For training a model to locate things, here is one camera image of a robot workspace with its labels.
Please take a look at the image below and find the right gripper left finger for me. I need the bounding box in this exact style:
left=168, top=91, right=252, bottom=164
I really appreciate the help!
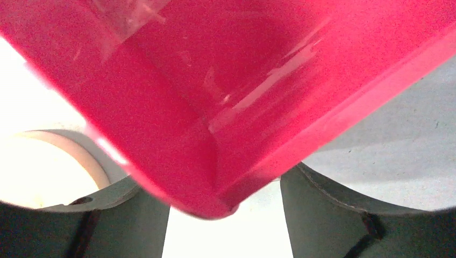
left=1, top=177, right=170, bottom=257

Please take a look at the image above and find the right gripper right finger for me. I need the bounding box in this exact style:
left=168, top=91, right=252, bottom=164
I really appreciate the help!
left=280, top=163, right=455, bottom=257

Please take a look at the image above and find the large beige sponge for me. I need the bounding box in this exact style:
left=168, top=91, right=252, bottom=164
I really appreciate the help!
left=1, top=131, right=110, bottom=209

